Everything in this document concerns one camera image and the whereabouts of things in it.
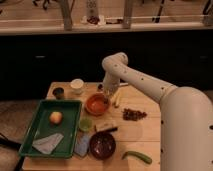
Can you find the wooden brush block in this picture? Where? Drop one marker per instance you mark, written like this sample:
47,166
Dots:
108,126

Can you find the red bowl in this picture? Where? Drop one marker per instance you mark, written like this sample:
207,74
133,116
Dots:
97,104

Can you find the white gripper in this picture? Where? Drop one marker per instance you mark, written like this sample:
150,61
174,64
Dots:
110,87

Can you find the dark small cup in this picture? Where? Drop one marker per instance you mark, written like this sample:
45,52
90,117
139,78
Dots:
58,93

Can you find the light blue cloth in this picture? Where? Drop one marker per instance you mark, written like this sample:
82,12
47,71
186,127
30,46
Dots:
48,144

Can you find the blue sponge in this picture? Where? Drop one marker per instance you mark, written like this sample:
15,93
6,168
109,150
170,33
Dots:
82,145

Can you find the dark brown bowl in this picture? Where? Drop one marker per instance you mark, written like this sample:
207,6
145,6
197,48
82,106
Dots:
102,145

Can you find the yellow apple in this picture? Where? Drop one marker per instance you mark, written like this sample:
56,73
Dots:
55,117

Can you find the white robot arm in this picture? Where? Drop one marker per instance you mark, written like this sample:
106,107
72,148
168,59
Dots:
186,142

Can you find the white cup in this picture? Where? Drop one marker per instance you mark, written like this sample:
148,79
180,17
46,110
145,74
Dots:
77,86

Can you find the small green cup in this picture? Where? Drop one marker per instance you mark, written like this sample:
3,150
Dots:
85,124

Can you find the green plastic tray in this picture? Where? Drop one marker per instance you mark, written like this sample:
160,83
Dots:
41,127

